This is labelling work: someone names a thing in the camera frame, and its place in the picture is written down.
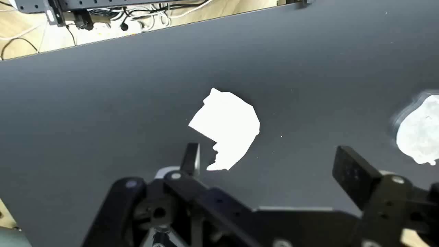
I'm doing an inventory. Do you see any grey metal bracket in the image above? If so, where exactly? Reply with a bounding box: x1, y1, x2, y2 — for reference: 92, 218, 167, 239
14, 0, 166, 15

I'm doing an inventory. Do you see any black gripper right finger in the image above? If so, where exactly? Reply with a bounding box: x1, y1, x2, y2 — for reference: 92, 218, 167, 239
332, 145, 381, 210

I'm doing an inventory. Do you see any white printed cloth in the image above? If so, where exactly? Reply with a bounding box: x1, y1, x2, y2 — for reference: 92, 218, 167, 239
188, 88, 261, 172

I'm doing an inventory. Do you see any white crumpled paper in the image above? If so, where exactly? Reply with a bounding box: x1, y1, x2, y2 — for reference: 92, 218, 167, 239
396, 95, 439, 166

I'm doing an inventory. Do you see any black cable on floor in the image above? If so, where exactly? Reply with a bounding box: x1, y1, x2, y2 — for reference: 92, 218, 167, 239
0, 36, 41, 62

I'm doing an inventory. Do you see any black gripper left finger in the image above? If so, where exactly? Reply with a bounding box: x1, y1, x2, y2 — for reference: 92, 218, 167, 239
180, 143, 200, 176

